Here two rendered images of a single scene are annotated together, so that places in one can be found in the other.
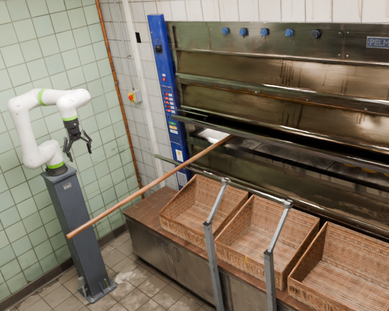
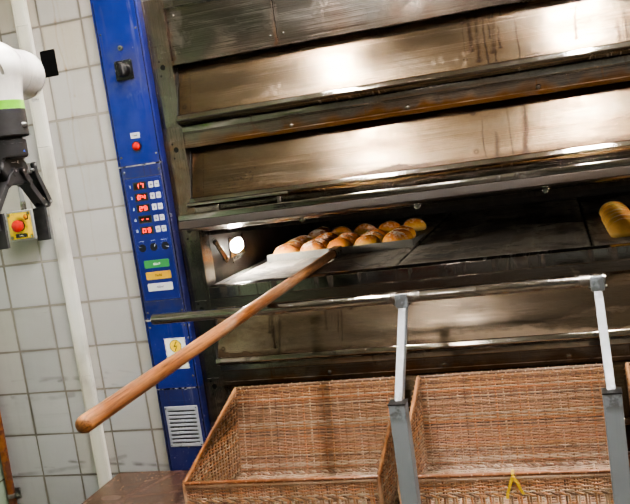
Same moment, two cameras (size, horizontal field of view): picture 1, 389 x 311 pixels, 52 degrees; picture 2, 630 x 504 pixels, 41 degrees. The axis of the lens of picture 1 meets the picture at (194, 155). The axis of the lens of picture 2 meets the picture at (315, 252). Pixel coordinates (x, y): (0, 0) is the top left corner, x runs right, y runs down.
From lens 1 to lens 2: 1.58 m
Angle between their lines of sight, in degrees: 36
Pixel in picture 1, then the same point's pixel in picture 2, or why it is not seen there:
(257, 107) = (412, 143)
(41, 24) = not seen: outside the picture
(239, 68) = (361, 62)
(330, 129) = (603, 133)
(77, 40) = not seen: outside the picture
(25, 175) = not seen: outside the picture
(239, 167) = (366, 321)
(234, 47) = (344, 18)
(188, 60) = (208, 84)
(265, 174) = (443, 312)
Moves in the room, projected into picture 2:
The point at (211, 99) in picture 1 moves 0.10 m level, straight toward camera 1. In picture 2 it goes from (279, 161) to (294, 159)
